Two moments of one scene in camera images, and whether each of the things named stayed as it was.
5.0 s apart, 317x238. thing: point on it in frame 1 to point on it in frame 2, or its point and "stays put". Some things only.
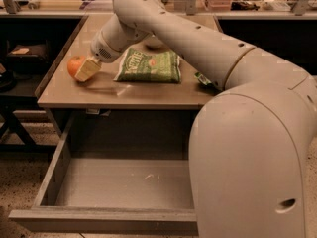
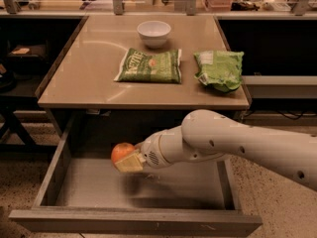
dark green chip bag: x=161 y=66 stays put
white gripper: x=100 y=50 to x=151 y=150
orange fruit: x=74 y=63 to x=120 y=150
